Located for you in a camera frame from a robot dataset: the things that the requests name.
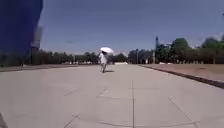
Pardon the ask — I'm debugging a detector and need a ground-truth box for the person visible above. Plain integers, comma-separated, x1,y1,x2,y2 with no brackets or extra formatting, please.
97,46,115,74

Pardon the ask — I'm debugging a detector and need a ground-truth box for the grey stone paved plaza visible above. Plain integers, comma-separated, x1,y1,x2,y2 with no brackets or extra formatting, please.
0,63,224,128

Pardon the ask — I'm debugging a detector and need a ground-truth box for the pale pole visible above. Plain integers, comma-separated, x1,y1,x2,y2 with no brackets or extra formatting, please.
152,50,156,65

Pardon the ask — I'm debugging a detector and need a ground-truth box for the row of trees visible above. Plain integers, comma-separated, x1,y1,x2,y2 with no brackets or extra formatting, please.
0,35,224,66

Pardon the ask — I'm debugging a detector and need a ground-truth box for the dry brown raised ground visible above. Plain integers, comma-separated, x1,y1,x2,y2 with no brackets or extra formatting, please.
141,63,224,84

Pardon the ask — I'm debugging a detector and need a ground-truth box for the dark kerb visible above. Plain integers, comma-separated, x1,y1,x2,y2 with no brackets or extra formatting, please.
137,64,224,90

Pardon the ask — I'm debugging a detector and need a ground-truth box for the blue glass tower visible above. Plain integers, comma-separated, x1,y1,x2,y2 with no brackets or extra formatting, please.
0,0,45,66

